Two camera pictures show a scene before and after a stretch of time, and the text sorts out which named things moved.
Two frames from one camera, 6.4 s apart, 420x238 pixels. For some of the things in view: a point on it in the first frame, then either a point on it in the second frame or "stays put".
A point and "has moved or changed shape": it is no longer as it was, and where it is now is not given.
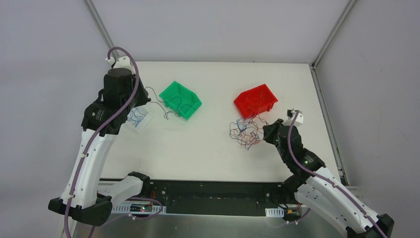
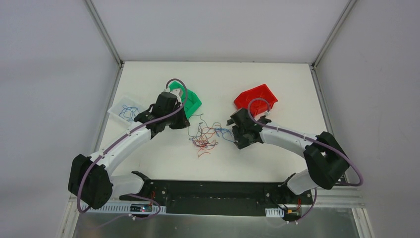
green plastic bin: [180, 98] stays put
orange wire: [248, 131] has moved or changed shape
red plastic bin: [256, 100] stays put
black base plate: [221, 198] stays put
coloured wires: [241, 124] has moved or changed shape
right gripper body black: [271, 132] -> [238, 132]
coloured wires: [167, 114] has moved or changed shape
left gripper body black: [139, 96] -> [179, 119]
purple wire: [180, 109] has moved or changed shape
